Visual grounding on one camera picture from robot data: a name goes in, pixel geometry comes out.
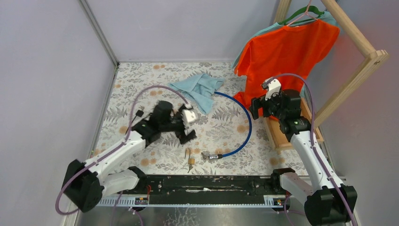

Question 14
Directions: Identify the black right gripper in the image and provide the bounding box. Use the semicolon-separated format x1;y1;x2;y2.
247;89;286;120

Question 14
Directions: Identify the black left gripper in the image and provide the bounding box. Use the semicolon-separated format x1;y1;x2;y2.
160;105;198;145

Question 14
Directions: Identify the blue cable lock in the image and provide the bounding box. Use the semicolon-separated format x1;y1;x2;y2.
199;92;252;162

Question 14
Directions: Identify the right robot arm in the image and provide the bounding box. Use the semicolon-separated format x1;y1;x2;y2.
249;89;358;226

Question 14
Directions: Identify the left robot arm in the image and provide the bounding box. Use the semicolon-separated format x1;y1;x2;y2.
62;101;197;212

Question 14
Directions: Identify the brass padlock with key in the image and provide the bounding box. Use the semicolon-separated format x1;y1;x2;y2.
185;148;195;173

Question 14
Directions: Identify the light blue towel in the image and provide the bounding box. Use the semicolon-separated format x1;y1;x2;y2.
168;73;225;114

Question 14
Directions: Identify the orange t-shirt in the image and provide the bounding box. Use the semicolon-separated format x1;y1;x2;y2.
234;20;340;108

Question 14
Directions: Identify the pink clothes hanger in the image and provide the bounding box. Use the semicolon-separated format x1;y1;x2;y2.
282;0;324;26

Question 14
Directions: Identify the green clothes hanger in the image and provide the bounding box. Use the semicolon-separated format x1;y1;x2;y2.
278;5;324;25

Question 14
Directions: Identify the teal t-shirt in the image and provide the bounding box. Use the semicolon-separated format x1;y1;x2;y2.
231;11;338;69

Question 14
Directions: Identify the wooden clothes rack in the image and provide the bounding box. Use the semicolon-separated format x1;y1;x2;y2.
264;0;390;152

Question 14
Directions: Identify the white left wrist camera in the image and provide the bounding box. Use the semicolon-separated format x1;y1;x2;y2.
181;104;198;125

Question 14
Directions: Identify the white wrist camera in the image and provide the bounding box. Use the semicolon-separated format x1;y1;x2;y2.
181;104;198;125
262;78;281;100

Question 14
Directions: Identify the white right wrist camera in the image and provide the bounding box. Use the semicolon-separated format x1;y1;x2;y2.
262;78;281;100

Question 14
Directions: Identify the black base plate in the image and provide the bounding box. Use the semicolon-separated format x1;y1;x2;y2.
123;175;288;198

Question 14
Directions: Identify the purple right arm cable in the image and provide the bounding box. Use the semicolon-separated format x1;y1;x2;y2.
272;73;359;226

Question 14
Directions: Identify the aluminium slotted rail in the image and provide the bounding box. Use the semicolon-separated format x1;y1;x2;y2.
97;193;286;209

